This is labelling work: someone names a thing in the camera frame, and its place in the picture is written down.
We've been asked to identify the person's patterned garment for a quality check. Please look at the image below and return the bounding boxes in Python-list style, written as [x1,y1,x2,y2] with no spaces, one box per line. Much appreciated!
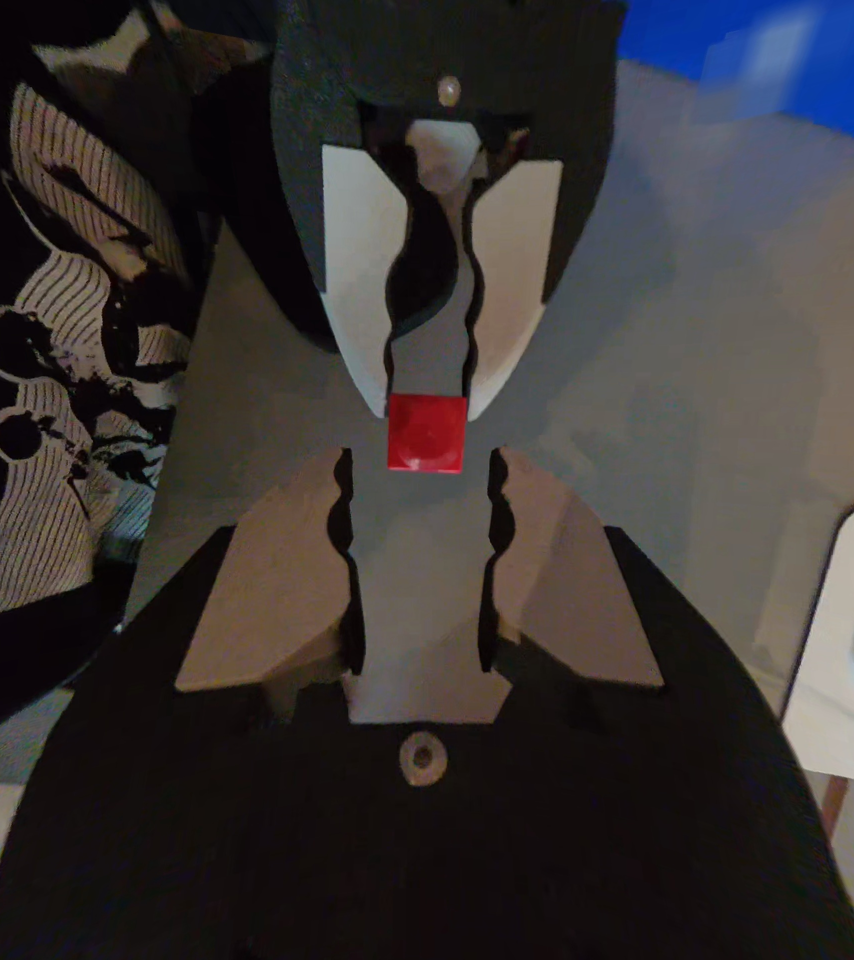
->
[0,42,198,627]

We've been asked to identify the red single-stud mega block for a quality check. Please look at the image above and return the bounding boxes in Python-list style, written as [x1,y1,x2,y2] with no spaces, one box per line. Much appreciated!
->
[384,392,470,477]

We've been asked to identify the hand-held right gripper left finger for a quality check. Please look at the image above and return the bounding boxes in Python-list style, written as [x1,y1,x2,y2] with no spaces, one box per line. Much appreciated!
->
[175,447,368,696]

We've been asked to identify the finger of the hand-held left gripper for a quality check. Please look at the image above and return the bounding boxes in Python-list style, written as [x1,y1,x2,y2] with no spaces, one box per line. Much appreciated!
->
[318,141,414,424]
[463,158,567,420]

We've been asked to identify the blue bin with white label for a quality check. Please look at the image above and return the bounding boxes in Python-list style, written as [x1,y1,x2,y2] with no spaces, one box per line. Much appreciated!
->
[616,0,854,147]

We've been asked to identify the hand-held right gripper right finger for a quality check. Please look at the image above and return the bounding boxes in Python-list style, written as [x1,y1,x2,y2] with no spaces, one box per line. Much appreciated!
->
[481,446,666,693]

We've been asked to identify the black honeycomb rubber pad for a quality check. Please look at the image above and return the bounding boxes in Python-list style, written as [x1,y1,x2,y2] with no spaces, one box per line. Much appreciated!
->
[192,75,341,357]

